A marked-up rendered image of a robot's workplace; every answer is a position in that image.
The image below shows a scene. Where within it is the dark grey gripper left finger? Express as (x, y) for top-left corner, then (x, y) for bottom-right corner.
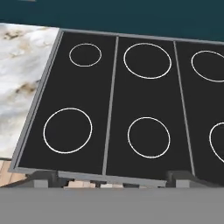
(17, 170), (60, 189)

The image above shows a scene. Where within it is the black glass hob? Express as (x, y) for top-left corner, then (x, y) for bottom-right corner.
(8, 28), (224, 188)

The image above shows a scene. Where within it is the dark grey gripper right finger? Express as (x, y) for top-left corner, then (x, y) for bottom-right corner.
(165, 170), (219, 189)

